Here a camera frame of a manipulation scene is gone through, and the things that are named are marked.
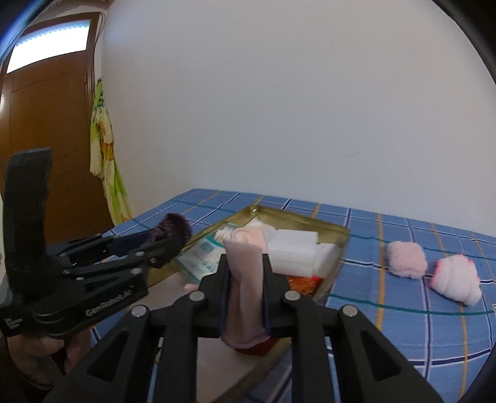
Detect large white cloth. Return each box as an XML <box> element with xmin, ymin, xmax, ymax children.
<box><xmin>269</xmin><ymin>242</ymin><xmax>345</xmax><ymax>277</ymax></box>

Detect dark purple fuzzy sock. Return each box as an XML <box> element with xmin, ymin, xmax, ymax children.
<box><xmin>149</xmin><ymin>213</ymin><xmax>192</xmax><ymax>249</ymax></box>

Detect cotton swab packet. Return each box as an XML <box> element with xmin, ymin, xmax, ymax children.
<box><xmin>176</xmin><ymin>223</ymin><xmax>239</xmax><ymax>285</ymax></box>

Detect gold metal tin box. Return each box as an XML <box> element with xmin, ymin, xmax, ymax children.
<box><xmin>145</xmin><ymin>205</ymin><xmax>351</xmax><ymax>403</ymax></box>

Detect person's left hand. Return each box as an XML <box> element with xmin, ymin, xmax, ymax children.
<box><xmin>0</xmin><ymin>329</ymin><xmax>94</xmax><ymax>388</ymax></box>

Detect transom window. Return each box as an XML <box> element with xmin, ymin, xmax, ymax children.
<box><xmin>6</xmin><ymin>17</ymin><xmax>91</xmax><ymax>74</ymax></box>

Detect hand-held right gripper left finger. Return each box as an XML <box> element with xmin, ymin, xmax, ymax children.
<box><xmin>50</xmin><ymin>254</ymin><xmax>233</xmax><ymax>403</ymax></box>

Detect blue plaid bed sheet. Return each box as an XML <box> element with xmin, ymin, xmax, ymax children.
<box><xmin>89</xmin><ymin>188</ymin><xmax>496</xmax><ymax>403</ymax></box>

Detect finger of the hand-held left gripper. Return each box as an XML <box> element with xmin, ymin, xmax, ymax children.
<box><xmin>48</xmin><ymin>228</ymin><xmax>173</xmax><ymax>261</ymax></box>
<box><xmin>64</xmin><ymin>237</ymin><xmax>187</xmax><ymax>280</ymax></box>

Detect brown wooden door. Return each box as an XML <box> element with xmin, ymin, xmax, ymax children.
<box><xmin>0</xmin><ymin>11</ymin><xmax>117</xmax><ymax>249</ymax></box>

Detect small white cloth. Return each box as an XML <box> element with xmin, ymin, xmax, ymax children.
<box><xmin>267</xmin><ymin>228</ymin><xmax>319</xmax><ymax>252</ymax></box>

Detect pink-trimmed white socks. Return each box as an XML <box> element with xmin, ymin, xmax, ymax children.
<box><xmin>432</xmin><ymin>254</ymin><xmax>482</xmax><ymax>307</ymax></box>

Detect light pink cloth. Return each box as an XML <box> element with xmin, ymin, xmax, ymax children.
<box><xmin>221</xmin><ymin>227</ymin><xmax>272</xmax><ymax>347</ymax></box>

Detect green yellow printed cloth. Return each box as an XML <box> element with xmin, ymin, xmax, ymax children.
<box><xmin>89</xmin><ymin>77</ymin><xmax>133</xmax><ymax>225</ymax></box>

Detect fluffy pink rolled sock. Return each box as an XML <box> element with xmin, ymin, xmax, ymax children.
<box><xmin>385</xmin><ymin>241</ymin><xmax>428</xmax><ymax>279</ymax></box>

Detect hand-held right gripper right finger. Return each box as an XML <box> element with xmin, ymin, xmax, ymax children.
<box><xmin>259</xmin><ymin>254</ymin><xmax>444</xmax><ymax>403</ymax></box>

